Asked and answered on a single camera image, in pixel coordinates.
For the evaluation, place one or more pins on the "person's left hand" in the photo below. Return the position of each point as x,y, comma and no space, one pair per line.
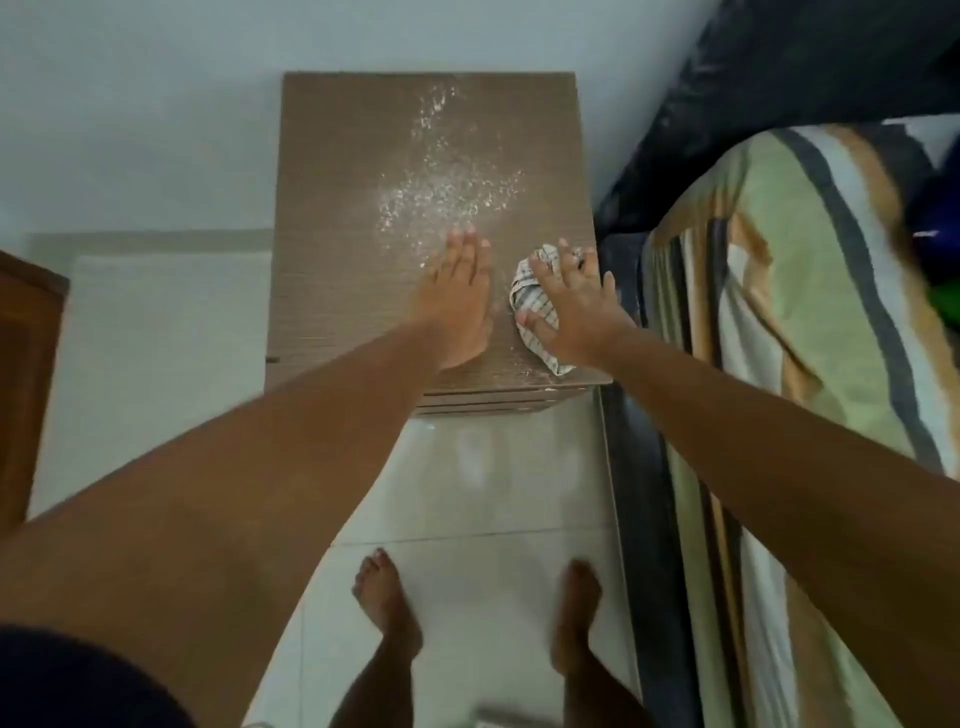
454,300

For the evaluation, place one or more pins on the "person's right hand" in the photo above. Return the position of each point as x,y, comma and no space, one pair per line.
581,315

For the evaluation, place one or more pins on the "white checkered cleaning cloth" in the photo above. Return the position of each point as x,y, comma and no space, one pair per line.
529,296

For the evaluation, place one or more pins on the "person's left forearm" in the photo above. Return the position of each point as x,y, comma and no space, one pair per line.
225,487

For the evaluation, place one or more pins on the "person's right forearm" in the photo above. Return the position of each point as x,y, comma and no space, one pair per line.
787,480

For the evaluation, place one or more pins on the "brown wooden drawer cabinet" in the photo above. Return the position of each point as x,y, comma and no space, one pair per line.
337,187

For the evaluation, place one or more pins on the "person's right foot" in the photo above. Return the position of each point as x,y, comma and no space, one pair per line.
577,622

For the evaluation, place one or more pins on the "person's foot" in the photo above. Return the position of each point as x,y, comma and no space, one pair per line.
382,600
577,622

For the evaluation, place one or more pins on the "person's left foot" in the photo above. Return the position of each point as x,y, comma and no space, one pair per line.
382,600

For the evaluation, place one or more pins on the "person's dark clothing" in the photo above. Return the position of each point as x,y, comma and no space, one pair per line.
75,682

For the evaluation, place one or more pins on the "white powder spill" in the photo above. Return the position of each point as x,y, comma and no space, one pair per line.
442,187

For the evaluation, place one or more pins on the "dark bed base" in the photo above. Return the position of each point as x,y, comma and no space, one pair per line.
645,487

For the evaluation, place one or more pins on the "striped bed sheet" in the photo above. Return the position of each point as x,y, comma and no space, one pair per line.
795,300

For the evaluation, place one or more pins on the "green object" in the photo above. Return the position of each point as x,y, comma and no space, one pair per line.
946,304

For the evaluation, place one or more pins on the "blue object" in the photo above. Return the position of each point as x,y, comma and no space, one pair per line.
937,217

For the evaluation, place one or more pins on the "brown wooden door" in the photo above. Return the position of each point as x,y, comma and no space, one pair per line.
26,375

